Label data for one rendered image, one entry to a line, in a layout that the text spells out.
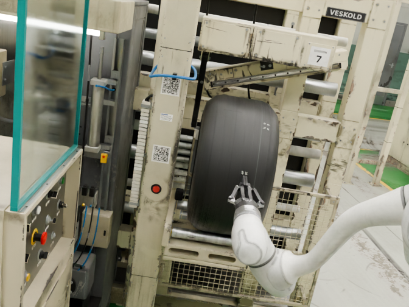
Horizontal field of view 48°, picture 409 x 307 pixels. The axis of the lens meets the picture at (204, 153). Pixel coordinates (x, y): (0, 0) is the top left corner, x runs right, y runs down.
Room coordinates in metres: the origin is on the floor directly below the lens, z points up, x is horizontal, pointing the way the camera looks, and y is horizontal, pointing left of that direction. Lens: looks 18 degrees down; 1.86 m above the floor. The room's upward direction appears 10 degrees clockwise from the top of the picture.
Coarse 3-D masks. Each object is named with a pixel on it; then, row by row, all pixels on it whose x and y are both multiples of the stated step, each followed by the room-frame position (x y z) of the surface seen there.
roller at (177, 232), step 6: (174, 228) 1.76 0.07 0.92; (180, 228) 1.77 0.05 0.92; (186, 228) 1.78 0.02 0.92; (174, 234) 1.75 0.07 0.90; (180, 234) 1.75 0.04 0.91; (186, 234) 1.75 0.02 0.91; (192, 234) 1.76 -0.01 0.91; (198, 234) 1.76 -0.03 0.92; (204, 234) 1.76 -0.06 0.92; (210, 234) 1.77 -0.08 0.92; (216, 234) 1.77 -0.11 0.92; (198, 240) 1.76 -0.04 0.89; (204, 240) 1.75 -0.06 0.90; (210, 240) 1.75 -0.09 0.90; (216, 240) 1.76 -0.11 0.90; (222, 240) 1.76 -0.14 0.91; (228, 240) 1.76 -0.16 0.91
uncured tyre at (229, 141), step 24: (216, 96) 1.92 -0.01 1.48; (216, 120) 1.74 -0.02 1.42; (240, 120) 1.75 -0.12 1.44; (264, 120) 1.77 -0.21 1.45; (216, 144) 1.66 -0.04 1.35; (240, 144) 1.67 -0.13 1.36; (264, 144) 1.69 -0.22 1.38; (216, 168) 1.63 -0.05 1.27; (240, 168) 1.63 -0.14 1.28; (264, 168) 1.65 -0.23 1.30; (192, 192) 1.66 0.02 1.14; (216, 192) 1.62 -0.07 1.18; (264, 192) 1.63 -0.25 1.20; (192, 216) 1.70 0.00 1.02; (216, 216) 1.64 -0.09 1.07; (264, 216) 1.69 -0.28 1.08
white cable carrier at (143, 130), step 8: (144, 112) 1.84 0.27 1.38; (144, 120) 1.83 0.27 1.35; (144, 128) 1.83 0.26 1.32; (144, 136) 1.83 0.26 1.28; (144, 144) 1.83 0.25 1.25; (136, 152) 1.83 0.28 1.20; (144, 152) 1.86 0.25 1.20; (136, 160) 1.83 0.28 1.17; (136, 168) 1.83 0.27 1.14; (136, 176) 1.83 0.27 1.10; (136, 184) 1.83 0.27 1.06; (136, 192) 1.83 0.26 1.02; (136, 200) 1.83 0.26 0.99
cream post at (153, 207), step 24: (168, 0) 1.82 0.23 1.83; (192, 0) 1.82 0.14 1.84; (168, 24) 1.82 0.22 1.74; (192, 24) 1.82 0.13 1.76; (168, 48) 1.82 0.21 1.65; (192, 48) 1.83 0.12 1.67; (168, 72) 1.82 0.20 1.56; (168, 96) 1.82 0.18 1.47; (168, 144) 1.82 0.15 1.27; (144, 168) 1.82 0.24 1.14; (168, 168) 1.82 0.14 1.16; (144, 192) 1.82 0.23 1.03; (168, 192) 1.82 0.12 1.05; (144, 216) 1.82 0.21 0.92; (144, 240) 1.82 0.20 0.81; (144, 264) 1.82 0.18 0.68; (144, 288) 1.82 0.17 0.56
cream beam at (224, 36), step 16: (208, 16) 2.22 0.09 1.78; (208, 32) 2.09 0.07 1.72; (224, 32) 2.09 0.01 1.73; (240, 32) 2.09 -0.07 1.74; (256, 32) 2.09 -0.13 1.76; (272, 32) 2.10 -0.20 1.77; (288, 32) 2.10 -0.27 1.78; (208, 48) 2.09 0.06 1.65; (224, 48) 2.09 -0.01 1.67; (240, 48) 2.09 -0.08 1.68; (256, 48) 2.09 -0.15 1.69; (272, 48) 2.10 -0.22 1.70; (288, 48) 2.10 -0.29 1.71; (304, 48) 2.10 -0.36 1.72; (336, 48) 2.11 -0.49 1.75; (288, 64) 2.10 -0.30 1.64; (304, 64) 2.10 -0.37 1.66
